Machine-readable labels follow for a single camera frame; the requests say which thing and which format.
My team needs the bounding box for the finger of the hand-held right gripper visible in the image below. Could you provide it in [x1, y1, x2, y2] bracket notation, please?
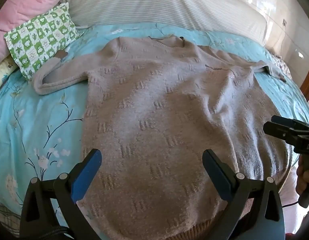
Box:
[263, 121, 300, 142]
[271, 115, 309, 131]

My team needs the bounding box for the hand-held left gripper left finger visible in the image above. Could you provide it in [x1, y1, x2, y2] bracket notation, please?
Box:
[19, 149, 102, 240]

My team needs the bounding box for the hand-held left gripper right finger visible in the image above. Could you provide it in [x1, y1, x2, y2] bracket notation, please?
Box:
[202, 149, 285, 240]

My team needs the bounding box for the beige knitted sweater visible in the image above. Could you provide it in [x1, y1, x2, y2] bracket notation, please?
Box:
[32, 36, 293, 240]

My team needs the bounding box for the person's right hand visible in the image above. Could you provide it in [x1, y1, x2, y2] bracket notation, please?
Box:
[296, 154, 309, 196]

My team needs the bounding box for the small floral bed sheet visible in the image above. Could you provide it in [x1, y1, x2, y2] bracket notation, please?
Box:
[269, 51, 293, 81]

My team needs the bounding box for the light blue floral blanket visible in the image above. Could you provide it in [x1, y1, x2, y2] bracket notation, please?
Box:
[0, 22, 309, 240]

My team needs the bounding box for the yellow patterned pillow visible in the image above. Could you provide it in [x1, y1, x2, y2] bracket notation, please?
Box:
[0, 57, 19, 94]

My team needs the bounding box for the green checked pillow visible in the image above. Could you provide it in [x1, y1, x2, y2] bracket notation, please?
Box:
[4, 2, 80, 81]

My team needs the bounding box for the white striped headboard cover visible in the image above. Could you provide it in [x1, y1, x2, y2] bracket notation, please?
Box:
[63, 0, 268, 47]

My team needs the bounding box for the pink quilt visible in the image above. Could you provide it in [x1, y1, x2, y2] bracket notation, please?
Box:
[0, 0, 75, 67]

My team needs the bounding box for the black cable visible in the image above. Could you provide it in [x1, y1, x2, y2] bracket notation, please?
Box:
[281, 199, 303, 208]

